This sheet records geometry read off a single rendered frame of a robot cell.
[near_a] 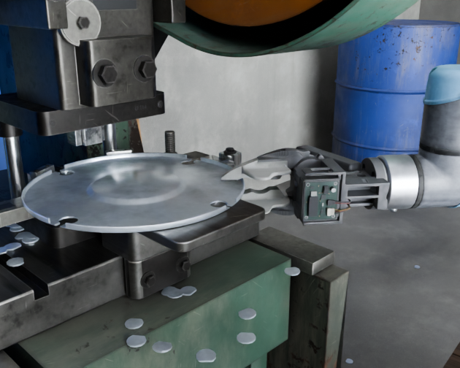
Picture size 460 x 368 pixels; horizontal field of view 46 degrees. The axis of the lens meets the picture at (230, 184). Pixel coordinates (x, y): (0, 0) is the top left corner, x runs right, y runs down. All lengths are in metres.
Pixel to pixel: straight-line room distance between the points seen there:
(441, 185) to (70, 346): 0.51
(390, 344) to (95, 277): 1.26
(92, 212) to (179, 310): 0.17
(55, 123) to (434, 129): 0.49
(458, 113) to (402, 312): 1.31
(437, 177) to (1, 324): 0.57
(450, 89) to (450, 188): 0.13
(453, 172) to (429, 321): 1.23
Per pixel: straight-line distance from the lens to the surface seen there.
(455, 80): 0.75
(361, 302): 2.01
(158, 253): 0.73
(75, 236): 0.78
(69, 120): 0.73
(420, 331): 1.91
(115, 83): 0.71
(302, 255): 0.87
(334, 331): 0.91
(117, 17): 0.74
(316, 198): 0.70
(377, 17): 0.94
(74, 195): 0.73
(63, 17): 0.66
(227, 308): 0.77
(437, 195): 0.78
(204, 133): 2.58
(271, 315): 0.86
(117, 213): 0.66
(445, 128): 0.76
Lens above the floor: 1.03
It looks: 20 degrees down
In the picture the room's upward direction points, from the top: straight up
